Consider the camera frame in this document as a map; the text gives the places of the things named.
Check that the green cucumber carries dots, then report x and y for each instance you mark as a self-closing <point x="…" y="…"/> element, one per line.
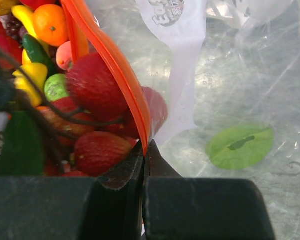
<point x="37" y="53"/>

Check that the clear orange zip top bag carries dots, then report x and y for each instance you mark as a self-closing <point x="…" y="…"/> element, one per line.
<point x="216" y="83"/>

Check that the green custard apple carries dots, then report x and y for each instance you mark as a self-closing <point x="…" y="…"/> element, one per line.
<point x="55" y="87"/>

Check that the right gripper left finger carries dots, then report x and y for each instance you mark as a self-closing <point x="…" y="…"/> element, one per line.
<point x="122" y="173"/>

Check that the red pomegranate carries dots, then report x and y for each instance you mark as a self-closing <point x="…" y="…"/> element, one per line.
<point x="11" y="47"/>

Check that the orange fruit upper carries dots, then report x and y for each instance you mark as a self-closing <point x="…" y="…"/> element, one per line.
<point x="49" y="23"/>

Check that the lychee bunch with leaves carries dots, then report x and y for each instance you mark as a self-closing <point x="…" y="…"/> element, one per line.
<point x="95" y="121"/>

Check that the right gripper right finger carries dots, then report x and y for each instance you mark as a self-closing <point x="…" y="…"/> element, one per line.
<point x="156" y="169"/>

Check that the orange ginger root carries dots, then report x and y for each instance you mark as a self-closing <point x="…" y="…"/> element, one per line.
<point x="6" y="6"/>

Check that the dark purple grape bunch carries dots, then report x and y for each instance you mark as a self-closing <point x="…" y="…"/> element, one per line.
<point x="13" y="27"/>

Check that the peach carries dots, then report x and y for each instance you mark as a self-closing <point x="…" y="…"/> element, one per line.
<point x="64" y="56"/>

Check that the yellow banana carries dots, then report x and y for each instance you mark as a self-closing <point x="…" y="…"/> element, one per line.
<point x="25" y="16"/>

